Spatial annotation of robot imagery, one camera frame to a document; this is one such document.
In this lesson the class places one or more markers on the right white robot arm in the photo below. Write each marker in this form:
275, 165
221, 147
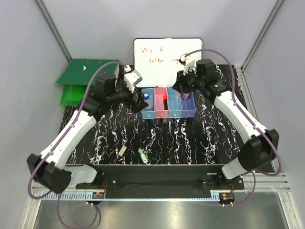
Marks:
259, 143

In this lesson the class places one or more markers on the pink bin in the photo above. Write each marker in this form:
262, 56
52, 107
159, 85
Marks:
159, 92

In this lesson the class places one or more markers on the beige correction tape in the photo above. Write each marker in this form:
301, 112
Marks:
122, 150

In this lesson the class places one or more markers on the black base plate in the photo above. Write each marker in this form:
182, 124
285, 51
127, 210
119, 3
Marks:
161, 182

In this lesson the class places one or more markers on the white dry-erase board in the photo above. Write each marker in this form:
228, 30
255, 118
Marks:
157, 59

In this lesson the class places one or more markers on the green white correction tape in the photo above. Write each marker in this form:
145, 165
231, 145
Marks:
143, 156

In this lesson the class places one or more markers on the green ring binder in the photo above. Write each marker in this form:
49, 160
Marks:
80, 71

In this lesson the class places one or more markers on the right circuit board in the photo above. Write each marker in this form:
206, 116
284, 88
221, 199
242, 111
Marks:
228, 196

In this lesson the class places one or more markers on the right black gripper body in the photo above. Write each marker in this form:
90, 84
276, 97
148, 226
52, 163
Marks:
189, 82

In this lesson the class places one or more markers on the light green folder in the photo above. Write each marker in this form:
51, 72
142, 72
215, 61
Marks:
72, 94

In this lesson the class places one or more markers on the purple bin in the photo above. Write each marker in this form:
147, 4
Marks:
188, 106

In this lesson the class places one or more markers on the orange black marker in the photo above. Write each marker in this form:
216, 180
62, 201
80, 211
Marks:
165, 102

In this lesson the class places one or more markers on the circuit board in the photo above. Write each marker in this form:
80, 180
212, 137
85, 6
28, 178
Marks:
228, 196
98, 195

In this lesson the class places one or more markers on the black marble pattern mat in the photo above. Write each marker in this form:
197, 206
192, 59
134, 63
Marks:
207, 138

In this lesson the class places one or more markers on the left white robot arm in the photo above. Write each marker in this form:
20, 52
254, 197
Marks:
49, 167

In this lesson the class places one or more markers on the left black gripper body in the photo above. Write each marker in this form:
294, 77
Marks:
123, 95

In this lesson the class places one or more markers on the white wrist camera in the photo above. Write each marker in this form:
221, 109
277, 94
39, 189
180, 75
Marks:
188, 63
131, 77

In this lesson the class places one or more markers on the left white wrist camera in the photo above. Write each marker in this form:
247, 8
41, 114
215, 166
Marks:
131, 77

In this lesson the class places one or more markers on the light blue bin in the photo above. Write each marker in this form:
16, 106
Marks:
174, 103
149, 114

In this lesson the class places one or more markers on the pink transparent stapler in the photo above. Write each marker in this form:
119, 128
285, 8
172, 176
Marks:
185, 96

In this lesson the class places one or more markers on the left circuit board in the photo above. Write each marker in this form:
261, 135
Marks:
98, 195

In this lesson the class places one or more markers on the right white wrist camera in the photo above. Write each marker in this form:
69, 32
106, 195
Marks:
188, 63

